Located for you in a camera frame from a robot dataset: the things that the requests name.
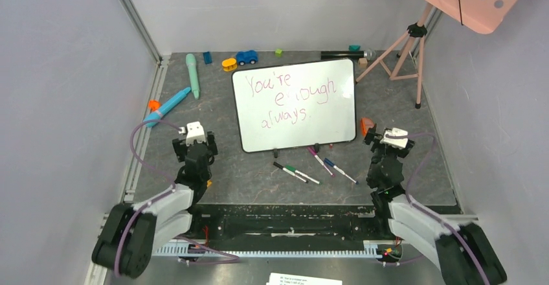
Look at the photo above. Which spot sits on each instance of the mint green toy microphone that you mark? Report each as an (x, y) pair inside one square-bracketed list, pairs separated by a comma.
[(191, 63)]

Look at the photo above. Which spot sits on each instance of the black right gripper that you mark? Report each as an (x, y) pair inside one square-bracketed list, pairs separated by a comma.
[(373, 138)]

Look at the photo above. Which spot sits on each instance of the white cable duct rail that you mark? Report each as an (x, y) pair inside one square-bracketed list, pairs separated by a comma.
[(182, 249)]

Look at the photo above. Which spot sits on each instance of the white marker pen body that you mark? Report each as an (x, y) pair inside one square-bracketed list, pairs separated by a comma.
[(322, 163)]

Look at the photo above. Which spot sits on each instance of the white whiteboard with black frame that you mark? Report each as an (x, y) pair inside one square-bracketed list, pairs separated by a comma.
[(295, 105)]

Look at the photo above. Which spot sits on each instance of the black flashlight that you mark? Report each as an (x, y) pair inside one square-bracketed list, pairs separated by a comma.
[(354, 55)]

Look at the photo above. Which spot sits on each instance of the white paper sheet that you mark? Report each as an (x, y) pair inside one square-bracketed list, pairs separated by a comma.
[(287, 279)]

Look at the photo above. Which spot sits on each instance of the magenta marker cap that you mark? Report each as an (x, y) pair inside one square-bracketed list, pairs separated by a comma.
[(311, 150)]

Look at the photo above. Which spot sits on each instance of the blue capped marker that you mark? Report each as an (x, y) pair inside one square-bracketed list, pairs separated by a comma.
[(341, 171)]

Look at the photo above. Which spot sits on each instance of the orange cup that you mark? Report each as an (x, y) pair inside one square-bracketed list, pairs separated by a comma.
[(366, 125)]

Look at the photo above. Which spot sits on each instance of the green capped marker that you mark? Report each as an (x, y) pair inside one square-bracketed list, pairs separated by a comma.
[(301, 174)]

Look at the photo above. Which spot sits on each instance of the blue toy crayon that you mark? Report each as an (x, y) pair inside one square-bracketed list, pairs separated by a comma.
[(166, 107)]

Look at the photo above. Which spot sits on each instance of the wooden cube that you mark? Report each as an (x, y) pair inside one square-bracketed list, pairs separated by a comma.
[(362, 63)]

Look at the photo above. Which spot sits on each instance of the aluminium frame profile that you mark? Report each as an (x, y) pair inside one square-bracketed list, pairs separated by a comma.
[(145, 36)]

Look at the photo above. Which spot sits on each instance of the dark blue block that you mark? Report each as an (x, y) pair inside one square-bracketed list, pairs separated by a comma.
[(207, 57)]

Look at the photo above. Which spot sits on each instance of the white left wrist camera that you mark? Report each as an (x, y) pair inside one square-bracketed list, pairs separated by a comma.
[(193, 133)]

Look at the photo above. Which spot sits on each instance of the black capped marker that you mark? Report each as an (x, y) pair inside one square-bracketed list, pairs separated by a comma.
[(283, 168)]

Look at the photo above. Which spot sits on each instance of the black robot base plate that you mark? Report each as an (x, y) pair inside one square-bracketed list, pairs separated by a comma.
[(261, 227)]

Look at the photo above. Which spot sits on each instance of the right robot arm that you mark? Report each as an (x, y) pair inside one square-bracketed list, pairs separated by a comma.
[(460, 249)]

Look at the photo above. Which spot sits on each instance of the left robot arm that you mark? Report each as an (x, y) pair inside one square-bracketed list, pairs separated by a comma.
[(134, 231)]

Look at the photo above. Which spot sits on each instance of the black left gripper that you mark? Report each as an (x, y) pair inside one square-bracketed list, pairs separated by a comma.
[(180, 148)]

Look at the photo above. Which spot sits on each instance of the blue toy car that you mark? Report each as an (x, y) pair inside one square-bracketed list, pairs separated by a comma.
[(247, 57)]

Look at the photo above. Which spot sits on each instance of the orange toy piece at left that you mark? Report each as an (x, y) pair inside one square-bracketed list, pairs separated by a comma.
[(154, 105)]

